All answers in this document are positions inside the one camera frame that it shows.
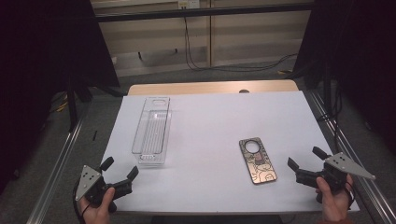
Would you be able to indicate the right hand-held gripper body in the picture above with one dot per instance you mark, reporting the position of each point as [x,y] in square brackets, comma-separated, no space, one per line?
[337,169]

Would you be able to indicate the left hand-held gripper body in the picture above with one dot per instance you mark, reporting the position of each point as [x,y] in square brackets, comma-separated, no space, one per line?
[90,183]

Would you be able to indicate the patterned phone case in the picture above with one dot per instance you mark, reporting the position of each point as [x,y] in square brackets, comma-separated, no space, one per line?
[263,172]

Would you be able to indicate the clear plastic storage container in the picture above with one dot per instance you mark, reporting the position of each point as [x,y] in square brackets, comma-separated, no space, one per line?
[152,133]

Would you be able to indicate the person's left hand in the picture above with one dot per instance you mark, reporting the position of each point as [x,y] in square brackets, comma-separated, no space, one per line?
[98,214]

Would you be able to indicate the person's right hand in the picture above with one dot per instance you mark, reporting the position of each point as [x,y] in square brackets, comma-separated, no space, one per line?
[336,205]

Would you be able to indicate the small black stick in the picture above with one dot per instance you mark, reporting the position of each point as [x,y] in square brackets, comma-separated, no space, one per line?
[95,135]

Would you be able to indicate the black stand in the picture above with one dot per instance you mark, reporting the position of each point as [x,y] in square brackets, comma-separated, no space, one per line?
[72,102]

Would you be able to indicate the dark table grommet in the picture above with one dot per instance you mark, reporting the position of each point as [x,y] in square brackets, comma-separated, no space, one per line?
[244,91]

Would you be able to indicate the white table mat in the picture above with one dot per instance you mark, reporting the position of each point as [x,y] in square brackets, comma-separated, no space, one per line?
[211,124]

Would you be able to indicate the dark curtain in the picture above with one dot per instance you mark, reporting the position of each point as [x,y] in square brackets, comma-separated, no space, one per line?
[358,62]
[40,62]

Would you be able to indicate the black horizontal bar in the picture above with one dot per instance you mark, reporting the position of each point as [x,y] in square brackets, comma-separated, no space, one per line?
[202,12]

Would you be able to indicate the white power outlet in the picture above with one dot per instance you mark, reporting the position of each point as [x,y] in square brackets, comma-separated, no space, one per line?
[188,3]

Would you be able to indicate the metal floor rail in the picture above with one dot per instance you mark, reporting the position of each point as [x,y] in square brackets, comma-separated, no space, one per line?
[370,168]
[56,168]

